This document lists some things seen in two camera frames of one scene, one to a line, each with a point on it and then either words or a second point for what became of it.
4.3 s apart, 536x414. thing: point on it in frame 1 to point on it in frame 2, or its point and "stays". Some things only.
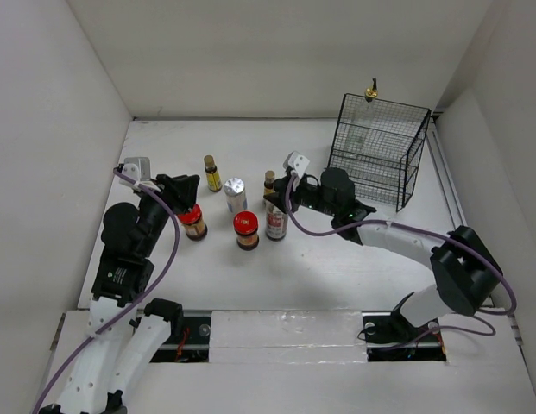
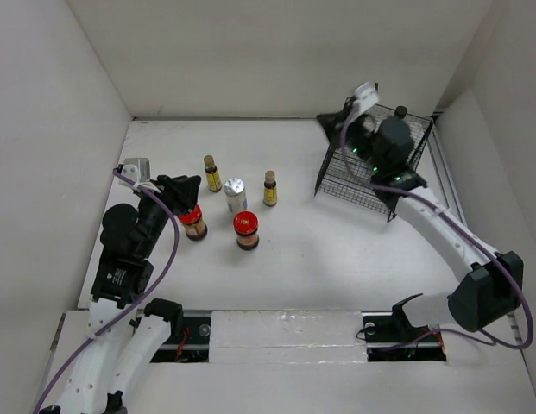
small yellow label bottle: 268,183 stays
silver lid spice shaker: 236,197 stays
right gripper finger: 279,200 to 333,124
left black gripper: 180,191 stays
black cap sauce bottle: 276,222 to 400,112
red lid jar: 245,224 stays
